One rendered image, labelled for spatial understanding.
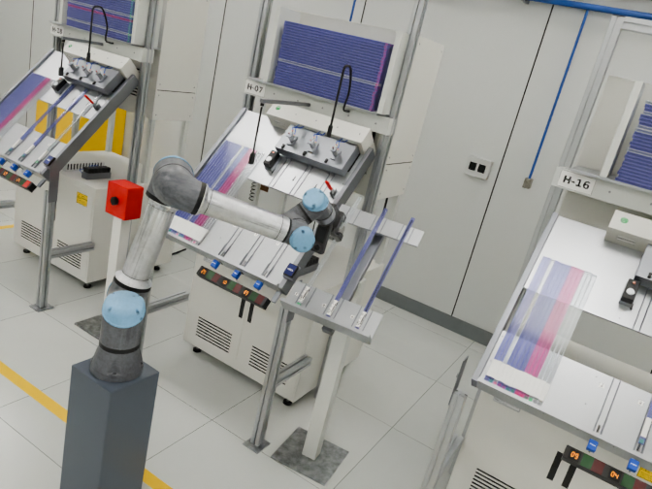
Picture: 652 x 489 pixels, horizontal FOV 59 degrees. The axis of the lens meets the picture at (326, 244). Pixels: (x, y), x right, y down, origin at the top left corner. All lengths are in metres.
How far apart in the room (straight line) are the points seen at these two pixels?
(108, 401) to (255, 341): 1.08
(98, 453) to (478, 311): 2.71
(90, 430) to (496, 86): 2.94
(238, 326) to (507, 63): 2.25
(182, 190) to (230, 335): 1.32
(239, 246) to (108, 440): 0.89
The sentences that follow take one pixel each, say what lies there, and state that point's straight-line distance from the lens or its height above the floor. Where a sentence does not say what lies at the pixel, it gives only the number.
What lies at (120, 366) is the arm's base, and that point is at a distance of 1.80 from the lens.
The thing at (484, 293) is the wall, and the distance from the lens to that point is 3.93.
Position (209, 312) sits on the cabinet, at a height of 0.27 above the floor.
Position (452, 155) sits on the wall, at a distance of 3.87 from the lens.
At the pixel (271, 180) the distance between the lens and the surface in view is 2.46.
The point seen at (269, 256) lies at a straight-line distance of 2.26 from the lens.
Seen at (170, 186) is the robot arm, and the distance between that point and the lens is 1.63.
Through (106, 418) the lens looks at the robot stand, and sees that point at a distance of 1.84.
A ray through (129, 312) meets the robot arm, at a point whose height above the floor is 0.77.
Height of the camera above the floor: 1.57
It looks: 18 degrees down
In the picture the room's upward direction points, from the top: 14 degrees clockwise
